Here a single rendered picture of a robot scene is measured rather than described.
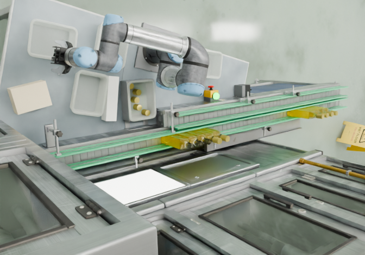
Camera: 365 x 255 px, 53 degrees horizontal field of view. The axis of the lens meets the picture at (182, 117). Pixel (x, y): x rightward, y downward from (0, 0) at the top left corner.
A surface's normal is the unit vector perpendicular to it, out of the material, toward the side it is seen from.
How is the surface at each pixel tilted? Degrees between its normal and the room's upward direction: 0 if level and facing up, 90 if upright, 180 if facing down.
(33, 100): 0
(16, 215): 90
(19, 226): 90
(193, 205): 0
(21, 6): 0
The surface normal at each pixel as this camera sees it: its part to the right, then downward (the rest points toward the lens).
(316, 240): -0.04, -0.98
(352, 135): -0.55, -0.36
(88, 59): 0.59, 0.14
